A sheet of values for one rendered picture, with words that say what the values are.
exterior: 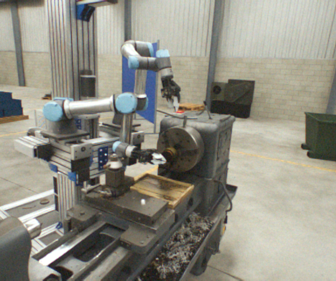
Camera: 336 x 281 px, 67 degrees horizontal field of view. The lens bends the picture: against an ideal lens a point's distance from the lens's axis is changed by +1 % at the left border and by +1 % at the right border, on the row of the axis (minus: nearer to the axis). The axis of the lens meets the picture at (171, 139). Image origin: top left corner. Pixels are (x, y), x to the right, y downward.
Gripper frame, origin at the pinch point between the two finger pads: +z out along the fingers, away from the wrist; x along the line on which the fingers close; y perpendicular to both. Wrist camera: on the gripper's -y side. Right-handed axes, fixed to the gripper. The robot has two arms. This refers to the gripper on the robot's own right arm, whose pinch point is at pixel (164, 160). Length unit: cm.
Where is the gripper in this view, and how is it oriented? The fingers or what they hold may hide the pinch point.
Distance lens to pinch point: 149.0
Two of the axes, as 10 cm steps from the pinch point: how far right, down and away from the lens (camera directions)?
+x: 1.6, -9.6, -2.3
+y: -4.5, 1.3, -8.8
